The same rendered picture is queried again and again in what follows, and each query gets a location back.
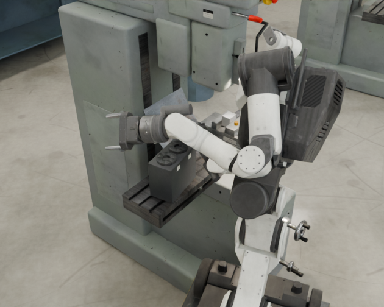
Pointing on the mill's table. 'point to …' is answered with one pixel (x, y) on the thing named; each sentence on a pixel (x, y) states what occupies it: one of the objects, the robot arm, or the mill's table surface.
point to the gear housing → (209, 12)
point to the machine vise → (215, 128)
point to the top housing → (239, 3)
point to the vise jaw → (232, 128)
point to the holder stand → (172, 170)
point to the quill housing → (214, 54)
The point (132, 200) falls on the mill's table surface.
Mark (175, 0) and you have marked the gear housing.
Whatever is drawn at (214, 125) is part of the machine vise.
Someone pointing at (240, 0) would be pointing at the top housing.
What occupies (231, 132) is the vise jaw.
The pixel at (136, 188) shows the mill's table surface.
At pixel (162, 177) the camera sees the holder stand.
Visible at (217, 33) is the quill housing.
